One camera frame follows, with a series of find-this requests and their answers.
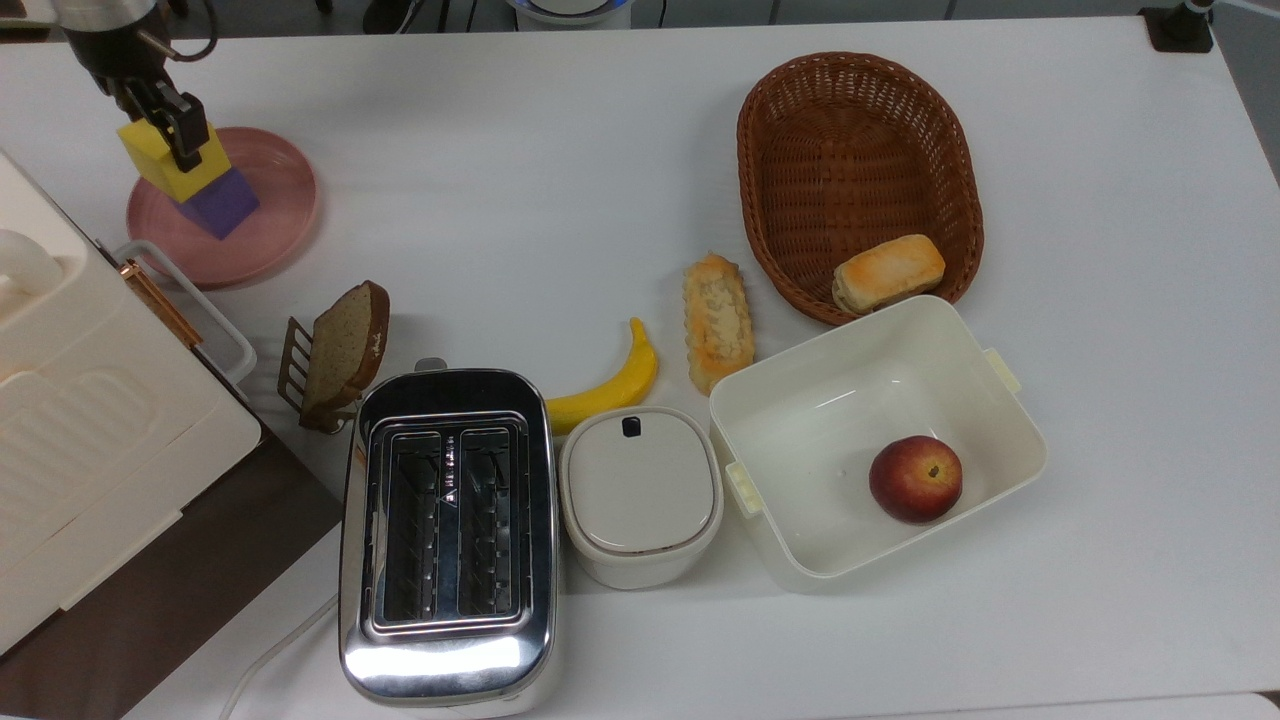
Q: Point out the yellow cube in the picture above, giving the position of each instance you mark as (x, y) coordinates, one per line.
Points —
(145, 157)

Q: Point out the brown bread slice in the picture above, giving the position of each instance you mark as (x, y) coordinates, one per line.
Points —
(345, 345)

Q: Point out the red peach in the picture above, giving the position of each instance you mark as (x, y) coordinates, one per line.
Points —
(915, 480)

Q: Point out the black stand base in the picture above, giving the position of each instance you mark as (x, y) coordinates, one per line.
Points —
(1175, 30)

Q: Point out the pink plate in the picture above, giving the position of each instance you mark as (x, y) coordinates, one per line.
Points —
(270, 230)

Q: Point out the dark brown board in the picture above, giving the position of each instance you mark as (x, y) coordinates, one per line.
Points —
(200, 560)

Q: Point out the brown wicker basket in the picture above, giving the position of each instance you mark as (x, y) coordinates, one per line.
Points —
(850, 150)

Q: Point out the white lidded container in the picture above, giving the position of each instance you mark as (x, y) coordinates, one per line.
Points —
(640, 490)

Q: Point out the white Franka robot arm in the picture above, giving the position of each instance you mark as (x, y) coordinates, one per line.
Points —
(570, 8)

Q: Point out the silver two-slot toaster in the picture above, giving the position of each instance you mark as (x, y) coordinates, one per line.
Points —
(450, 660)

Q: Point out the yellow banana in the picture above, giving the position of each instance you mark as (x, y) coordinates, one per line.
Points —
(620, 385)

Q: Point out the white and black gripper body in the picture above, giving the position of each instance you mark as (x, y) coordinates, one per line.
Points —
(115, 50)

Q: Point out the purple cube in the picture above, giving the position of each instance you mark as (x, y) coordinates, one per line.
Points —
(225, 205)

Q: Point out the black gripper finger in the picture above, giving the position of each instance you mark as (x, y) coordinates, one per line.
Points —
(187, 135)
(130, 102)

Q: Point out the white open plastic box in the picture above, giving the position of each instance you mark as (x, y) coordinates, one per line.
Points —
(800, 450)

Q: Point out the cream white appliance cabinet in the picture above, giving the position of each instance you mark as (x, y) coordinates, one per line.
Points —
(100, 420)

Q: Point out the golden bread roll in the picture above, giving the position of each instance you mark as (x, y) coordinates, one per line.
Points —
(890, 272)

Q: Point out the long crusty pastry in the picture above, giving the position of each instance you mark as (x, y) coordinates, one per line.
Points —
(718, 325)

